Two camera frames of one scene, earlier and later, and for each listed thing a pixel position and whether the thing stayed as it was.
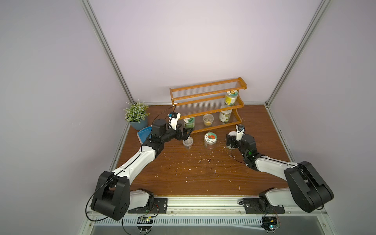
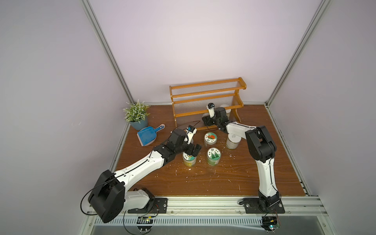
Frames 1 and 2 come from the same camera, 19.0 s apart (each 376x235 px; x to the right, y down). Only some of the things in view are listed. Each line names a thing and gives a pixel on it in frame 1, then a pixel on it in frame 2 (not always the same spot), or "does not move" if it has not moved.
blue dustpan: x=144 y=133 does not move
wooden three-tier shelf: x=212 y=105 does not move
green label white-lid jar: x=224 y=116 does not move
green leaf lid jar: x=189 y=122 → x=213 y=156
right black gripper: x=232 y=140 → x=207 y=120
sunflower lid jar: x=231 y=97 → x=189 y=160
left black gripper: x=182 y=136 → x=195 y=151
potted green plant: x=136 y=114 does not move
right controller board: x=270 y=223 does not move
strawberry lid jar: x=210 y=139 does not move
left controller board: x=144 y=223 does not move
